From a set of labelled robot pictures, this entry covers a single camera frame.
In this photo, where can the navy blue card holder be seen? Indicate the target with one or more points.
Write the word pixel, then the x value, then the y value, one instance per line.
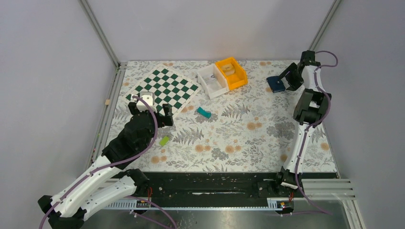
pixel 275 83

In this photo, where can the floral table mat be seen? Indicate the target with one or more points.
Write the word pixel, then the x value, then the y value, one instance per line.
pixel 251 129

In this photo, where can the green white chessboard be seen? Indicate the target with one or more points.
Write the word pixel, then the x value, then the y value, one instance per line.
pixel 169 87

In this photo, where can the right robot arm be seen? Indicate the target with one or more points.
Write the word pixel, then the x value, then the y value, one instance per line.
pixel 310 110

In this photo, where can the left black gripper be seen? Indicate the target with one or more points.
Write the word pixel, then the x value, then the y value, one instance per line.
pixel 167 119

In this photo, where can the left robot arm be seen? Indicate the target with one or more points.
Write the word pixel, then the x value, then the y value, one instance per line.
pixel 108 179

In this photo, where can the white plastic bin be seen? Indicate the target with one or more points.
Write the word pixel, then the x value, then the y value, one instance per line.
pixel 216 90

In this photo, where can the wooden block in orange bin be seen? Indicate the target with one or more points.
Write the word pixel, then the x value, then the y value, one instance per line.
pixel 228 69

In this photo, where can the orange plastic bin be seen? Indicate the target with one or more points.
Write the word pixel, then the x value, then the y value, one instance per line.
pixel 236 80

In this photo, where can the teal block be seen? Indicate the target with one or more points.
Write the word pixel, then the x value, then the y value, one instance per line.
pixel 204 113

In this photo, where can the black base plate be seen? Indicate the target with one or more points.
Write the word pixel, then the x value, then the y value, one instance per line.
pixel 185 187

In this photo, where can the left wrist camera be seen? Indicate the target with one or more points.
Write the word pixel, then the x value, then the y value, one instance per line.
pixel 149 98

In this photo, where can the perforated metal rail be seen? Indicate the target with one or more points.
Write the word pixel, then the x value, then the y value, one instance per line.
pixel 266 204

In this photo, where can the lime green block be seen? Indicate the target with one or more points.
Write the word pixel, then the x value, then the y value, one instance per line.
pixel 164 141

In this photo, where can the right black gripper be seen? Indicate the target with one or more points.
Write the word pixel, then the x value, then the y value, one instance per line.
pixel 293 85

